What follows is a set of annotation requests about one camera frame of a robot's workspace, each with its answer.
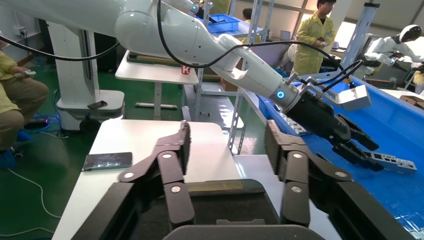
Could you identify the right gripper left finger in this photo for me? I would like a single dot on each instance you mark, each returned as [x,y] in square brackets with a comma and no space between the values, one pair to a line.
[172,172]

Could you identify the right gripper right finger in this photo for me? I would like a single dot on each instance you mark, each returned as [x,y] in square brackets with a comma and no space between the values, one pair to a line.
[296,172]

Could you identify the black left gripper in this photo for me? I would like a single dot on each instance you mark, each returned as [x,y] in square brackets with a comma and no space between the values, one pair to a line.
[318,117]

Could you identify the silver perforated metal part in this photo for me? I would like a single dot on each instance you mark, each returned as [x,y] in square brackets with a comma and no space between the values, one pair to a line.
[397,163]

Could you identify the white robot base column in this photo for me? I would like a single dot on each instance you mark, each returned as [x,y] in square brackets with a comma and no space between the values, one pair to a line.
[73,66]

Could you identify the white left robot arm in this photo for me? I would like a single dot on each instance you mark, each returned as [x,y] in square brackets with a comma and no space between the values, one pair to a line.
[185,36]

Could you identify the black container with green rim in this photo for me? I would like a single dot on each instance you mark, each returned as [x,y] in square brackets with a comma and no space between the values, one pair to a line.
[225,205]
[152,59]

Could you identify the blue plastic bin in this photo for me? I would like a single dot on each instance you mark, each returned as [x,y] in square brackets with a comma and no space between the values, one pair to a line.
[391,132]
[225,24]

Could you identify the black smartphone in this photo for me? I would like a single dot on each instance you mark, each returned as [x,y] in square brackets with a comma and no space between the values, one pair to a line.
[107,161]

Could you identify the brown cardboard box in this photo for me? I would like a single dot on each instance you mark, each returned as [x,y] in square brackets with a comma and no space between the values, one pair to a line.
[412,99]
[228,85]

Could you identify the grey metal rack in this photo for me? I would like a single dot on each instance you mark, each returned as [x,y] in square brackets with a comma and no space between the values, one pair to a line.
[212,106]

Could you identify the white desk with red sticker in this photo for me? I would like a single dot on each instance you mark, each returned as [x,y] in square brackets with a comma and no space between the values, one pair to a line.
[149,73]

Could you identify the white humanoid robot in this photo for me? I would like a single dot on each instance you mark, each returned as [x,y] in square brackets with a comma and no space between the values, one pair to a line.
[384,46]

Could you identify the person in yellow coat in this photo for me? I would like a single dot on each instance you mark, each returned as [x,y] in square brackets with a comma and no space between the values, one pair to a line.
[311,39]

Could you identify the dark-haired person in yellow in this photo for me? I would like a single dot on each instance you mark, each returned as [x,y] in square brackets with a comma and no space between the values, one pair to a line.
[246,14]

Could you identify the seated person in yellow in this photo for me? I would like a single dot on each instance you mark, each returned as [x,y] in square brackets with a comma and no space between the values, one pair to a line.
[20,96]

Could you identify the white handheld controller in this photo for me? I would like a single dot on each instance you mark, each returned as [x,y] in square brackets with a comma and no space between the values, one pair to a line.
[26,73]

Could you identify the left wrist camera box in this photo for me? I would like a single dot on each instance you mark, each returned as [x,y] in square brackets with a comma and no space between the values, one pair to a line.
[356,97]

